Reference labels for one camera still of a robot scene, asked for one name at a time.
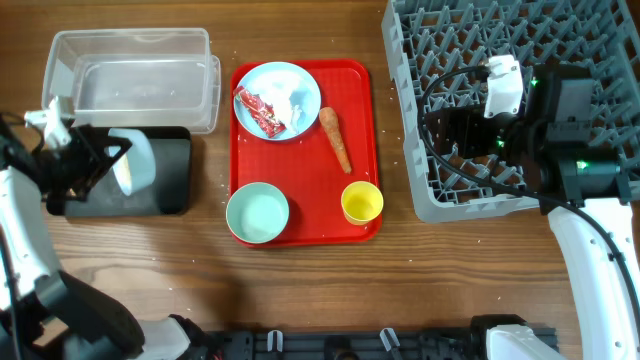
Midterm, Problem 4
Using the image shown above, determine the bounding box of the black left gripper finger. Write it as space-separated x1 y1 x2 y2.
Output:
74 152 123 200
89 130 132 160

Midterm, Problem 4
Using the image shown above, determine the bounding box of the light blue bowl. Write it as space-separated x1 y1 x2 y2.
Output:
108 128 156 196

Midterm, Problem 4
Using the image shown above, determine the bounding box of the yellow plastic cup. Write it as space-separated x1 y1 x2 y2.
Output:
340 181 384 226

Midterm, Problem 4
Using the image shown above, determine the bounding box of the orange carrot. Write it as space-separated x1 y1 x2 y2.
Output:
319 107 352 174

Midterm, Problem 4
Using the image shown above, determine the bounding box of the red snack wrapper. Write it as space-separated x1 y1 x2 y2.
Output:
234 86 286 138

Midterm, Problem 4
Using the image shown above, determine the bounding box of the pale green bowl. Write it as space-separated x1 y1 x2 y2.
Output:
225 182 290 245

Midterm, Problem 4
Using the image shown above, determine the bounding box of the white tissue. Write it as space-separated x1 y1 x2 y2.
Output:
260 72 301 134

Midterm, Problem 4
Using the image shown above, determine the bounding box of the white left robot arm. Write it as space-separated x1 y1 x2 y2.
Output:
1 109 217 359

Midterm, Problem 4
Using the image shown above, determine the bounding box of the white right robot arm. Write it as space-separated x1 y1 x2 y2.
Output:
416 64 639 359

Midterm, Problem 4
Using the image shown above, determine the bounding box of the black waste tray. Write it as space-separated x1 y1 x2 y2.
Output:
46 127 192 217

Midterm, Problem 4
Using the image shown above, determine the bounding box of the grey dishwasher rack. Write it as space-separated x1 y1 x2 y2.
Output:
381 0 639 223

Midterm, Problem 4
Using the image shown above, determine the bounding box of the clear plastic bin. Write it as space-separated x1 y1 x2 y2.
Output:
41 28 222 134

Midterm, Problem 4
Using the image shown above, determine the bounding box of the red serving tray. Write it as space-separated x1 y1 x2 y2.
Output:
229 59 382 248

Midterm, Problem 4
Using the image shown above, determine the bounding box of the light blue plate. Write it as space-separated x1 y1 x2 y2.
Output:
232 62 321 141

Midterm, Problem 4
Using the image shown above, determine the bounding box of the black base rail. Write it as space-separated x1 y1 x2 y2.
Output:
210 328 487 360

